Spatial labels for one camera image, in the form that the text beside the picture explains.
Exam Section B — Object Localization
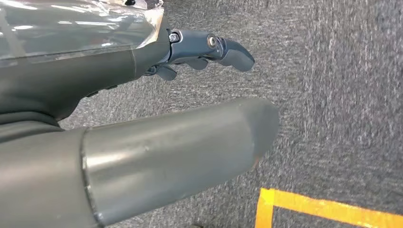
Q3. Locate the yellow floor tape square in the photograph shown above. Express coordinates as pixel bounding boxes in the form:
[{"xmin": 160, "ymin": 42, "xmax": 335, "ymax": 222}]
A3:
[{"xmin": 255, "ymin": 188, "xmax": 403, "ymax": 228}]

